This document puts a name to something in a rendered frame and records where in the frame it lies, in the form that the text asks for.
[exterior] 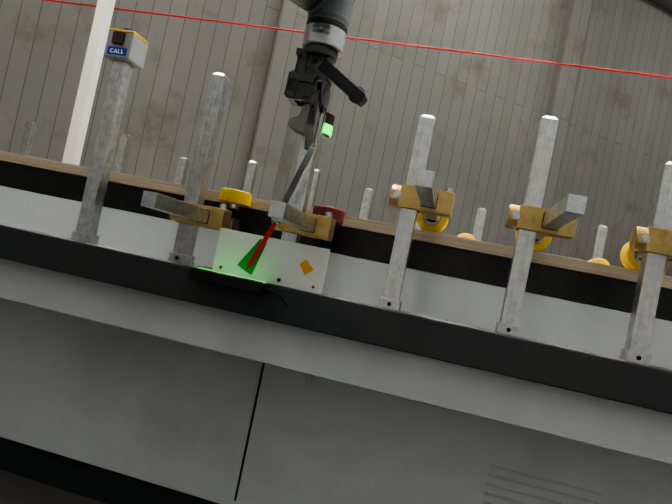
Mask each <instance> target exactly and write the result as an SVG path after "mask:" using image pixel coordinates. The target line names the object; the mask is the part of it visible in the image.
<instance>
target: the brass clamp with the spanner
mask: <svg viewBox="0 0 672 504"><path fill-rule="evenodd" d="M304 213H306V212H304ZM306 214H308V215H309V216H311V217H313V218H315V219H316V222H315V227H314V232H309V231H304V230H300V229H298V228H295V227H293V226H291V225H288V224H286V223H283V222H282V223H281V224H277V225H276V227H275V229H274V230H278V231H285V232H290V233H295V234H299V235H301V236H306V237H311V238H316V239H321V240H326V241H332V239H333V234H334V229H335V225H336V220H335V219H333V218H332V217H327V216H322V215H316V214H311V213H306Z"/></svg>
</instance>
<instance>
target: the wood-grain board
mask: <svg viewBox="0 0 672 504"><path fill-rule="evenodd" d="M0 161H5V162H10V163H15V164H20V165H26V166H31V167H36V168H41V169H46V170H52V171H57V172H62V173H67V174H72V175H78V176H83V177H87V176H88V172H89V167H85V166H80V165H74V164H69V163H64V162H58V161H53V160H48V159H42V158H37V157H32V156H27V155H21V154H16V153H11V152H5V151H0ZM108 181H109V182H114V183H119V184H125V185H130V186H135V187H140V188H145V189H151V190H156V191H161V192H166V193H171V194H177V195H182V196H185V193H186V188H187V186H186V185H181V184H175V183H170V182H165V181H159V180H154V179H149V178H144V177H138V176H133V175H128V174H122V173H117V172H112V171H110V175H109V180H108ZM220 194H221V192H218V191H213V190H207V191H206V196H205V200H208V201H213V202H218V203H223V204H227V203H224V202H221V201H220V200H219V199H220ZM270 202H271V201H266V200H261V199H255V198H252V200H251V204H250V207H244V208H249V209H255V210H260V211H265V212H269V207H270ZM338 226H343V227H348V228H354V229H359V230H364V231H369V232H374V233H380V234H385V235H390V236H395V234H396V229H397V225H394V224H388V223H383V222H378V221H372V220H367V219H362V218H356V217H351V216H346V215H345V216H344V221H343V224H342V225H338ZM412 240H416V241H421V242H426V243H432V244H437V245H442V246H447V247H452V248H458V249H463V250H468V251H473V252H478V253H484V254H489V255H494V256H499V257H504V258H510V259H512V256H513V251H514V247H511V246H505V245H500V244H495V243H489V242H484V241H479V240H473V239H468V238H463V237H457V236H452V235H447V234H441V233H436V232H431V231H425V230H420V229H415V228H414V233H413V238H412ZM531 263H536V264H541V265H546V266H551V267H556V268H562V269H567V270H572V271H577V272H583V273H588V274H593V275H598V276H603V277H609V278H614V279H619V280H624V281H629V282H635V283H637V280H638V274H639V271H638V270H633V269H628V268H622V267H617V266H612V265H606V264H601V263H596V262H590V261H585V260H580V259H574V258H569V257H564V256H558V255H553V254H548V253H542V252H537V251H533V253H532V258H531ZM661 288H666V289H671V290H672V277H670V276H665V275H663V279H662V284H661Z"/></svg>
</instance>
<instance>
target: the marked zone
mask: <svg viewBox="0 0 672 504"><path fill-rule="evenodd" d="M261 241H262V239H260V240H259V241H258V242H257V243H256V244H255V245H254V246H253V247H252V249H251V250H250V251H249V252H248V253H247V254H246V255H245V256H244V257H243V259H242V260H241V261H240V262H239V263H238V264H237V265H238V266H239V267H240V268H242V269H243V270H244V271H246V272H247V273H249V274H251V275H252V273H253V271H254V269H255V267H256V265H257V263H258V261H259V259H260V256H261V254H262V252H263V250H264V248H265V246H266V244H267V243H265V245H264V246H263V248H262V249H261V251H260V253H259V254H258V256H257V257H256V259H255V261H254V262H253V264H252V265H251V266H250V267H249V268H248V269H246V268H247V264H248V262H249V260H250V258H251V257H252V255H253V254H254V252H255V250H256V249H257V247H258V246H259V244H260V242H261Z"/></svg>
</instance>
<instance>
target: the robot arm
mask: <svg viewBox="0 0 672 504"><path fill-rule="evenodd" d="M289 1H291V2H292V3H294V4H296V5H297V6H299V7H301V8H302V9H304V10H305V11H307V12H308V18H307V23H306V28H305V33H304V37H303V42H302V47H303V48H297V50H296V55H297V56H298V58H297V62H296V67H295V70H292V71H294V72H292V71H291V72H290V71H289V74H288V78H287V83H286V88H285V92H284V96H286V98H287V99H288V100H289V101H290V102H291V103H292V105H293V106H299V107H302V109H301V112H300V114H299V115H298V116H295V117H291V118H290V119H289V121H288V125H289V127H290V128H292V129H293V131H294V132H295V133H297V134H300V135H302V136H304V137H305V150H307V151H308V149H309V147H310V145H311V144H312V143H315V142H316V140H317V138H318V136H319V134H320V132H321V129H322V126H323V123H324V120H325V116H326V112H327V107H328V105H329V101H330V94H331V89H330V87H331V86H332V83H331V82H330V80H331V81H332V82H333V83H334V84H335V85H336V86H337V87H338V88H340V89H341V90H342V91H343V92H344V93H345V94H346V95H347V96H348V97H349V100H350V101H351V102H352V103H354V104H357V105H358V106H360V107H363V106H364V104H365V103H366V102H367V101H368V98H367V96H366V93H365V91H364V89H363V88H362V87H359V86H356V85H355V84H354V83H353V82H352V81H351V80H350V79H349V78H348V77H346V76H345V75H344V74H343V73H342V72H341V71H340V70H339V69H338V68H336V67H335V66H334V65H333V64H336V62H337V58H340V57H341V56H343V51H344V46H345V42H346V37H347V32H348V27H349V23H350V18H351V13H352V9H353V4H354V2H355V0H289ZM323 73H324V74H323ZM329 79H330V80H329Z"/></svg>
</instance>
